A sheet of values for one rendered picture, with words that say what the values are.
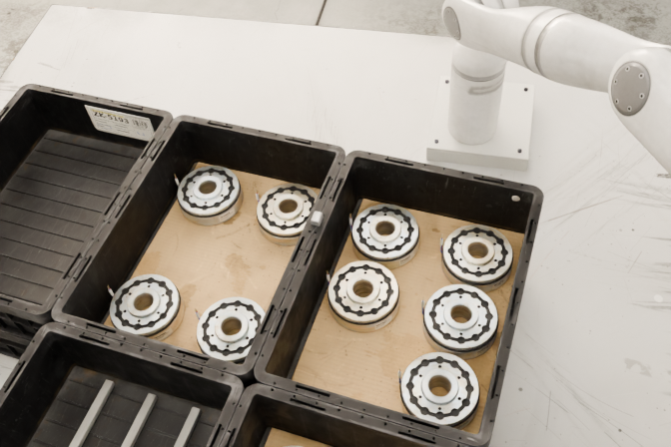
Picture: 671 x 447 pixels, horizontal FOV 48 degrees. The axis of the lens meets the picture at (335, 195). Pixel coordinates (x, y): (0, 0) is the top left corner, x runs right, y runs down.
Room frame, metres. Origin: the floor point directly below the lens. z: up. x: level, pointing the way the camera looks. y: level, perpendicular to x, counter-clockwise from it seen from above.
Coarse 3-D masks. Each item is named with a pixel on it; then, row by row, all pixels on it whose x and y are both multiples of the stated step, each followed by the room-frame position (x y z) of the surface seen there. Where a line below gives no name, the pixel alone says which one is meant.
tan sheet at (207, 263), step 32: (192, 224) 0.74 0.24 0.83; (224, 224) 0.74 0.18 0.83; (256, 224) 0.73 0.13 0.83; (160, 256) 0.69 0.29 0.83; (192, 256) 0.68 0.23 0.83; (224, 256) 0.67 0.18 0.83; (256, 256) 0.67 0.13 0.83; (288, 256) 0.66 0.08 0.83; (192, 288) 0.62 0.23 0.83; (224, 288) 0.62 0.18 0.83; (256, 288) 0.61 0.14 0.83; (192, 320) 0.57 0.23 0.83
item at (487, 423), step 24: (408, 168) 0.72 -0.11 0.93; (432, 168) 0.72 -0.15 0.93; (336, 192) 0.71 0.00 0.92; (528, 192) 0.65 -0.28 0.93; (312, 240) 0.61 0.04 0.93; (528, 240) 0.58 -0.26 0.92; (528, 264) 0.53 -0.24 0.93; (288, 312) 0.50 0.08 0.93; (504, 336) 0.43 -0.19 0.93; (264, 360) 0.44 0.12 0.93; (504, 360) 0.40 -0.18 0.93; (288, 384) 0.40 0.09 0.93; (360, 408) 0.36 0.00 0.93; (384, 408) 0.36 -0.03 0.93; (432, 432) 0.32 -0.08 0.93; (456, 432) 0.32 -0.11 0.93; (480, 432) 0.31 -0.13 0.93
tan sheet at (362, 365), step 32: (352, 224) 0.70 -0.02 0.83; (448, 224) 0.68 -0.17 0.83; (352, 256) 0.64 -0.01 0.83; (416, 256) 0.63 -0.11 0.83; (480, 256) 0.61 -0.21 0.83; (416, 288) 0.57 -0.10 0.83; (320, 320) 0.54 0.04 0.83; (416, 320) 0.52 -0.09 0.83; (320, 352) 0.49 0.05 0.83; (352, 352) 0.48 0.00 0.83; (384, 352) 0.48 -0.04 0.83; (416, 352) 0.47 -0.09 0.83; (320, 384) 0.44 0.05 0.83; (352, 384) 0.44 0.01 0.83; (384, 384) 0.43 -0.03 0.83; (480, 384) 0.41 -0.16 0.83; (480, 416) 0.37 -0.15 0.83
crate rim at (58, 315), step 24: (192, 120) 0.88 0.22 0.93; (168, 144) 0.84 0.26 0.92; (288, 144) 0.81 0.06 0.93; (312, 144) 0.80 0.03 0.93; (144, 168) 0.79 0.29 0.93; (336, 168) 0.74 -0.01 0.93; (120, 216) 0.70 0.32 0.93; (312, 216) 0.66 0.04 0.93; (96, 240) 0.66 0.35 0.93; (288, 264) 0.58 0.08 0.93; (72, 288) 0.58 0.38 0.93; (288, 288) 0.54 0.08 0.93; (120, 336) 0.50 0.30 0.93; (264, 336) 0.47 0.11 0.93; (192, 360) 0.45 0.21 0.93; (216, 360) 0.45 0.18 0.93
